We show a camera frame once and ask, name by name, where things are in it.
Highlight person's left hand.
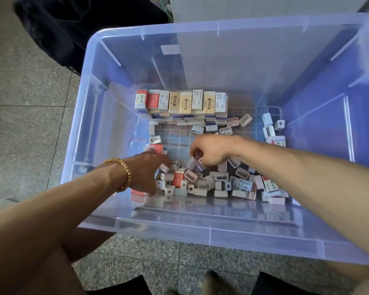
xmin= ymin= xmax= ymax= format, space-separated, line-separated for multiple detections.
xmin=122 ymin=149 xmax=170 ymax=195

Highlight person's right hand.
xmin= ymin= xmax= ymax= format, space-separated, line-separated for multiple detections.
xmin=189 ymin=133 xmax=242 ymax=168

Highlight pile of boxed erasers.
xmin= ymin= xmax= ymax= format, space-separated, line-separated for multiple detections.
xmin=130 ymin=110 xmax=291 ymax=207

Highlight row of erasers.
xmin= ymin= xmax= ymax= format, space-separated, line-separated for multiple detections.
xmin=134 ymin=89 xmax=230 ymax=123

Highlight clear plastic storage bin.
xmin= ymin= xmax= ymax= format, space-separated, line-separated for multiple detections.
xmin=60 ymin=12 xmax=369 ymax=267

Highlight person's right forearm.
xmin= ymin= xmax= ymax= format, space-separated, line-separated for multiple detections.
xmin=234 ymin=138 xmax=369 ymax=259

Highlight person's left forearm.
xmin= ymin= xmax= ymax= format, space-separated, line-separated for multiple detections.
xmin=0 ymin=161 xmax=129 ymax=295

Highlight person's left cream clog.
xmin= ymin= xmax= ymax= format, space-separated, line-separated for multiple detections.
xmin=202 ymin=270 xmax=222 ymax=295

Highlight person's left leg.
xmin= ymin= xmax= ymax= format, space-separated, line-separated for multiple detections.
xmin=12 ymin=227 xmax=114 ymax=295

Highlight person's leg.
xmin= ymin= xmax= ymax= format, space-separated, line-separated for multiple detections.
xmin=326 ymin=261 xmax=369 ymax=295
xmin=12 ymin=227 xmax=114 ymax=295

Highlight person's right leg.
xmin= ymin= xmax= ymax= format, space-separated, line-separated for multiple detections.
xmin=326 ymin=261 xmax=369 ymax=295

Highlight white cabinet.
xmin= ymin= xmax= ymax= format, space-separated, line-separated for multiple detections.
xmin=169 ymin=0 xmax=369 ymax=23

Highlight black shorts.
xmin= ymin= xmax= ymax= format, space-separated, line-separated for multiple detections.
xmin=252 ymin=271 xmax=345 ymax=295

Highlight black backpack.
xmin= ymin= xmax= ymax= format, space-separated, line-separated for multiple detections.
xmin=12 ymin=0 xmax=172 ymax=74

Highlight beaded wooden bracelet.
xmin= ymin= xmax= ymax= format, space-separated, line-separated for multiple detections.
xmin=103 ymin=158 xmax=134 ymax=194

